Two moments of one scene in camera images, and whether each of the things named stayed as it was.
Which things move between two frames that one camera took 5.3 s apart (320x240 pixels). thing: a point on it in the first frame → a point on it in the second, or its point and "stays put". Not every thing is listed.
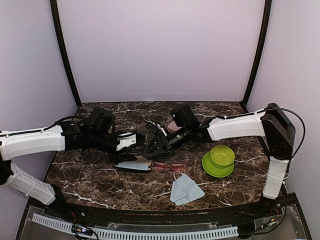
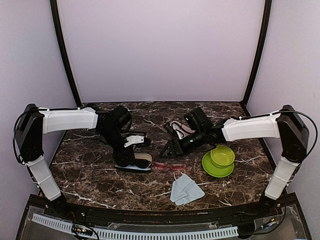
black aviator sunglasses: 143,150 → 141,163
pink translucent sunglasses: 174,166 stays put
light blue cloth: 133,165 stays put
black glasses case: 135,163 stays put
